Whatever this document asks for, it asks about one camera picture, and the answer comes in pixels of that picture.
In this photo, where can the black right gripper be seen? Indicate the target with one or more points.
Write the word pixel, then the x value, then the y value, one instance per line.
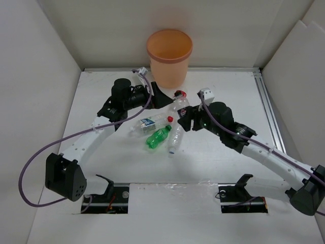
pixel 186 121

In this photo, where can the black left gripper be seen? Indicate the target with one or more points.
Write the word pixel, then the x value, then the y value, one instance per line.
pixel 159 99

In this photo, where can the pepsi label clear bottle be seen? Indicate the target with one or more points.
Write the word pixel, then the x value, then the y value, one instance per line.
pixel 178 104

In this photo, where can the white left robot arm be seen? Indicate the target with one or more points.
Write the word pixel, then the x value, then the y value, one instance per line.
pixel 64 174

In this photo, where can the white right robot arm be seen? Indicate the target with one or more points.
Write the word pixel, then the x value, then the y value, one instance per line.
pixel 305 189

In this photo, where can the orange plastic bin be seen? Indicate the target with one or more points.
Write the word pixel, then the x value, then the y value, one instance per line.
pixel 169 52

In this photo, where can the clear crushed blue-cap bottle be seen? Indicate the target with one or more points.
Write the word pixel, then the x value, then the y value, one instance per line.
pixel 175 139

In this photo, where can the red label clear bottle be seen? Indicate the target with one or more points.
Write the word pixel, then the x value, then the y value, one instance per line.
pixel 179 94

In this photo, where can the blue white label bottle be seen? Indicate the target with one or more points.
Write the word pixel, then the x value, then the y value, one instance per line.
pixel 148 125

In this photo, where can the green plastic bottle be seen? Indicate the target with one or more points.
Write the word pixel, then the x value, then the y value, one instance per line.
pixel 158 136

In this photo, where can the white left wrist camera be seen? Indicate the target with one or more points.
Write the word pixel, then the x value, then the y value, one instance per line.
pixel 140 71

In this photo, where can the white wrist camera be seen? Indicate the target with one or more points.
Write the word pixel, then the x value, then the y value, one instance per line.
pixel 207 95
pixel 140 71

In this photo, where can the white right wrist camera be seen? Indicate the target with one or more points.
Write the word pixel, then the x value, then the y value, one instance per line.
pixel 207 95

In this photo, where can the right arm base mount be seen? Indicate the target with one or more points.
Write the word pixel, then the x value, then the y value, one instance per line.
pixel 234 198

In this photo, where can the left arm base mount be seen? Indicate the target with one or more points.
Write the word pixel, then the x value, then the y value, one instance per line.
pixel 105 197

